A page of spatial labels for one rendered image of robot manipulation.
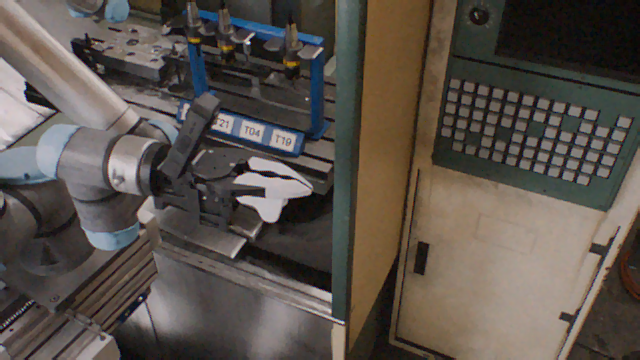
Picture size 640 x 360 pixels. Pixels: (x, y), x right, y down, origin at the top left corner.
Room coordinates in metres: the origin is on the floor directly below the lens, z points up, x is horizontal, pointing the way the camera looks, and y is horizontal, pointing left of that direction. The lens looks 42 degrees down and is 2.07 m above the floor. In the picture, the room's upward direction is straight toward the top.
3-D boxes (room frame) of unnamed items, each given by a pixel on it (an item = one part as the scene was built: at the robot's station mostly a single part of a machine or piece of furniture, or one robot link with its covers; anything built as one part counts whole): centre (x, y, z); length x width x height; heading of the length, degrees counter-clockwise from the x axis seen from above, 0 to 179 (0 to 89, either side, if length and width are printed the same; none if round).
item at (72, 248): (0.82, 0.53, 1.21); 0.15 x 0.15 x 0.10
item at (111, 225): (0.64, 0.30, 1.46); 0.11 x 0.08 x 0.11; 164
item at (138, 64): (1.96, 0.64, 0.97); 0.29 x 0.23 x 0.05; 65
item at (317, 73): (1.56, 0.01, 1.05); 0.10 x 0.05 x 0.30; 155
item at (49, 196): (0.81, 0.53, 1.33); 0.13 x 0.12 x 0.14; 164
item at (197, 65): (1.75, 0.41, 1.05); 0.10 x 0.05 x 0.30; 155
